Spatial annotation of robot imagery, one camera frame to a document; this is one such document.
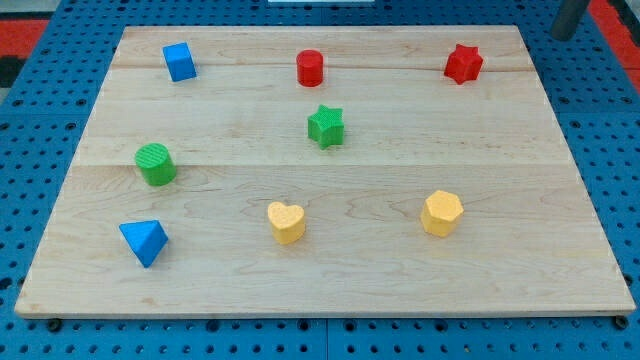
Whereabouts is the green star block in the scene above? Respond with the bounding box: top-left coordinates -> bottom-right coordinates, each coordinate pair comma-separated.
307,104 -> 344,149

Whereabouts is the red star block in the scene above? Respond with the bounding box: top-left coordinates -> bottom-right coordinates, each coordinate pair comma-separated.
444,44 -> 484,85

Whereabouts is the yellow heart block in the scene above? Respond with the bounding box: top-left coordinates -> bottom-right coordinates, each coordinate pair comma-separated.
267,202 -> 306,245

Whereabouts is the red cylinder block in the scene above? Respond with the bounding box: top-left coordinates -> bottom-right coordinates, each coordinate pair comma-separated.
296,49 -> 324,87

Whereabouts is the yellow hexagon block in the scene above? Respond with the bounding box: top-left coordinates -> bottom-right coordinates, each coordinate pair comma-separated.
420,190 -> 464,238

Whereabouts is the green cylinder block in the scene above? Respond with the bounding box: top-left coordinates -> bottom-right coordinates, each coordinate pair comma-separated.
134,143 -> 177,186

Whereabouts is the blue triangle block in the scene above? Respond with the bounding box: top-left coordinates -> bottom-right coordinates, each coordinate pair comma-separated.
119,220 -> 168,268

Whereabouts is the blue cube block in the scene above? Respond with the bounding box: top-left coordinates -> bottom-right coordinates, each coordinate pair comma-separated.
162,42 -> 197,82

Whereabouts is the wooden board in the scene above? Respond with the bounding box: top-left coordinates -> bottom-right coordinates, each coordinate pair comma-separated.
15,25 -> 636,319

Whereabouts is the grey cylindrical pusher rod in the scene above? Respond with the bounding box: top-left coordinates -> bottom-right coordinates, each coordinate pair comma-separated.
549,0 -> 590,42

